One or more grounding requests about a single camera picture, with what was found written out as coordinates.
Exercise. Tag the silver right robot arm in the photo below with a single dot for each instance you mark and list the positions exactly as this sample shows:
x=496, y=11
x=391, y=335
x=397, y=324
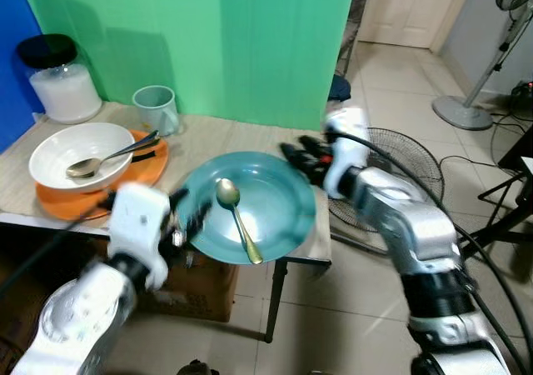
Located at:
x=416, y=233

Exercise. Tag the gold metal spoon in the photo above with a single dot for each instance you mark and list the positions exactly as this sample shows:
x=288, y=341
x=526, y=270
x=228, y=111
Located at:
x=227, y=193

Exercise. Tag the orange round plate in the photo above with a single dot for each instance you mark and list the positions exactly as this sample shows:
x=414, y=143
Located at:
x=137, y=175

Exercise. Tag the teal round plate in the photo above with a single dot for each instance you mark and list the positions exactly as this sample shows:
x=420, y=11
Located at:
x=275, y=204

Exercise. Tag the brown cardboard box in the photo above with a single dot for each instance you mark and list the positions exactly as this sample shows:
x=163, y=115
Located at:
x=200, y=287

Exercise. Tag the chair with blue seat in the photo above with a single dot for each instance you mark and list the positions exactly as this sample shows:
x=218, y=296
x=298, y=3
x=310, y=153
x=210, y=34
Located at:
x=339, y=87

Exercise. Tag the wood-top table with black legs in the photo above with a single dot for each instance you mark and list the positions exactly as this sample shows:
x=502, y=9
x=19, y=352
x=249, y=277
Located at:
x=208, y=142

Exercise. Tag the pale green plastic mug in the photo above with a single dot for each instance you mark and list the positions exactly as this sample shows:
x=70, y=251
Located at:
x=155, y=108

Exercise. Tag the silver metal spoon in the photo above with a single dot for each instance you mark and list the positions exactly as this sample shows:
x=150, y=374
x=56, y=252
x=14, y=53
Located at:
x=83, y=167

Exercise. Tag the green backdrop screen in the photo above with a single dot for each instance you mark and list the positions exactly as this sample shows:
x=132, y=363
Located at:
x=233, y=42

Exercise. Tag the white ribbed bowl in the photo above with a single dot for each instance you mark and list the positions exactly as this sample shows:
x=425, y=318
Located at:
x=62, y=146

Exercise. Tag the black robot foot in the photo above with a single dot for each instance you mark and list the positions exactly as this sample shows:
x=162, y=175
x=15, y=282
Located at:
x=197, y=368

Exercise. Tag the grey standing fan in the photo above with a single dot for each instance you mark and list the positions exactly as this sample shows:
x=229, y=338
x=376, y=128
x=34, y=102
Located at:
x=462, y=112

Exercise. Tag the clear jar with black lid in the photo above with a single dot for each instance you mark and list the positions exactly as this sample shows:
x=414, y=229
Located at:
x=65, y=87

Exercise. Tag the white panelled door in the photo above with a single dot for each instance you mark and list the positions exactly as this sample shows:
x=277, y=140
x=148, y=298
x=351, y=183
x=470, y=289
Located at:
x=408, y=8

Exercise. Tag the black device with red light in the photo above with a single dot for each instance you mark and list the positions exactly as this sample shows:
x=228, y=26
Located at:
x=523, y=100

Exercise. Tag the blue board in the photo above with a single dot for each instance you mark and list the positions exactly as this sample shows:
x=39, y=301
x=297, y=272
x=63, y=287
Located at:
x=12, y=58

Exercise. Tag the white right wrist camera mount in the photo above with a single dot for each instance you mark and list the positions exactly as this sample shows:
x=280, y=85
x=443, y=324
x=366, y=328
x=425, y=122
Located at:
x=348, y=142

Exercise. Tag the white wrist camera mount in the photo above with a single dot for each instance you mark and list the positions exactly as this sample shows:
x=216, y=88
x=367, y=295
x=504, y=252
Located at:
x=137, y=225
x=348, y=142

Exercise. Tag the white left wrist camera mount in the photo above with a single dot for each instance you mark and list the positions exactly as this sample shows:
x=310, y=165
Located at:
x=137, y=225

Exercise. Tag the black frame side table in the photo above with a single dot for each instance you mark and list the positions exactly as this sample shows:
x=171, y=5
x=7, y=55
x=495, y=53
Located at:
x=508, y=187

